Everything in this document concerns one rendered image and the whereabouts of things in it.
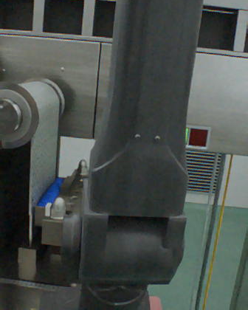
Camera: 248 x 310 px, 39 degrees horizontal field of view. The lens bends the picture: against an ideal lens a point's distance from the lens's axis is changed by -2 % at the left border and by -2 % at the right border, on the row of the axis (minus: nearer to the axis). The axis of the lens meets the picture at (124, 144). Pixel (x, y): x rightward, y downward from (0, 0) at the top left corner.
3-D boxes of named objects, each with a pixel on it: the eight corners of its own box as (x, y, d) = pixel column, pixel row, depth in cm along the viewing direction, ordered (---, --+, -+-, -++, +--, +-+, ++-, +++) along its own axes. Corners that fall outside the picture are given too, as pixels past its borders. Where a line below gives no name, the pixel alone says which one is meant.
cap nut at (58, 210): (48, 218, 78) (49, 199, 77) (52, 212, 82) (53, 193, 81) (64, 220, 78) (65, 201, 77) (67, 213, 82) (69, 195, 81)
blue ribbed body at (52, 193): (33, 216, 83) (34, 203, 82) (54, 186, 104) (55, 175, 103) (47, 218, 83) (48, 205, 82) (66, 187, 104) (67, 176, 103)
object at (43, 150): (29, 215, 81) (31, 138, 77) (53, 181, 104) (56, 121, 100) (31, 215, 81) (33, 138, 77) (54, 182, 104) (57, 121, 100)
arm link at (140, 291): (83, 299, 26) (156, 299, 27) (85, 223, 31) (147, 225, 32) (78, 329, 31) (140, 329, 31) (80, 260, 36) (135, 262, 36)
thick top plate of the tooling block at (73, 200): (41, 243, 79) (42, 219, 77) (74, 185, 118) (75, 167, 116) (111, 252, 78) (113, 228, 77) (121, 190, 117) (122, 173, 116)
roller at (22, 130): (-20, 139, 77) (-19, 87, 74) (19, 120, 102) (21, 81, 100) (29, 144, 77) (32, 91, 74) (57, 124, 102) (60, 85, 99)
